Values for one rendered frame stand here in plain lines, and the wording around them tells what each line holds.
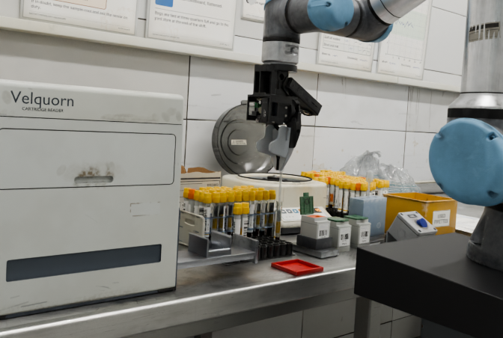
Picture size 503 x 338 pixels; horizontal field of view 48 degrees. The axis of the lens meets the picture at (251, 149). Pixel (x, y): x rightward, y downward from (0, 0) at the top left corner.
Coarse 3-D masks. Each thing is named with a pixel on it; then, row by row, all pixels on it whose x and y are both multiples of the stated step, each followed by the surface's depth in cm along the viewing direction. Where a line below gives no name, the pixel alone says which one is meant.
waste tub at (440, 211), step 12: (408, 192) 149; (396, 204) 140; (408, 204) 137; (420, 204) 134; (432, 204) 134; (444, 204) 137; (456, 204) 140; (432, 216) 134; (444, 216) 137; (456, 216) 140; (444, 228) 138
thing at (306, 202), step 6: (306, 192) 118; (300, 198) 117; (306, 198) 118; (312, 198) 119; (300, 204) 117; (306, 204) 118; (312, 204) 119; (300, 210) 117; (306, 210) 118; (312, 210) 119
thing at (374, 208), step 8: (352, 200) 131; (360, 200) 129; (368, 200) 130; (376, 200) 132; (384, 200) 135; (352, 208) 131; (360, 208) 129; (368, 208) 130; (376, 208) 132; (384, 208) 135; (368, 216) 130; (376, 216) 133; (384, 216) 135; (376, 224) 133; (384, 224) 136; (376, 232) 133; (384, 232) 136; (376, 240) 131
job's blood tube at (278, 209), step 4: (276, 204) 115; (280, 204) 115; (276, 208) 115; (280, 208) 115; (276, 212) 115; (280, 212) 115; (276, 216) 115; (280, 216) 115; (276, 220) 115; (280, 220) 115; (276, 224) 115; (280, 224) 115; (276, 228) 115; (280, 228) 115; (276, 232) 115; (280, 232) 115; (276, 236) 115
